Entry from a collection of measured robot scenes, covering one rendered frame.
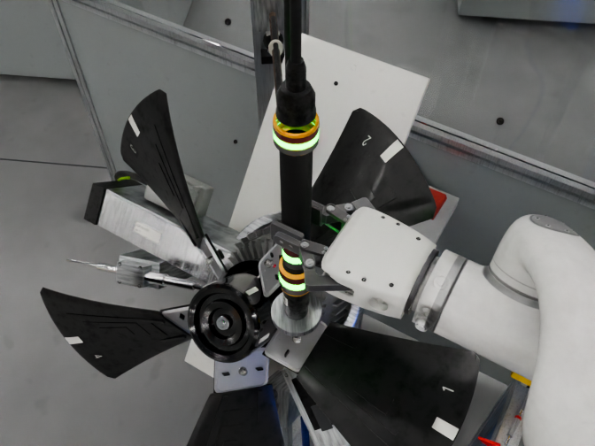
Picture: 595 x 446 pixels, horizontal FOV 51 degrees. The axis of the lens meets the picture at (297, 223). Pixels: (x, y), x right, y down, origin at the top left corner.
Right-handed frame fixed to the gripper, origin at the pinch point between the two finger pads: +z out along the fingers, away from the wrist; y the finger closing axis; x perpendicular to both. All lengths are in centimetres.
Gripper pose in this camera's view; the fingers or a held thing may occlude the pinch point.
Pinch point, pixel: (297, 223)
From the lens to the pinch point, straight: 70.0
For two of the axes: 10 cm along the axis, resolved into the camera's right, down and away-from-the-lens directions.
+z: -8.6, -4.1, 3.0
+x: 0.1, -6.0, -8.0
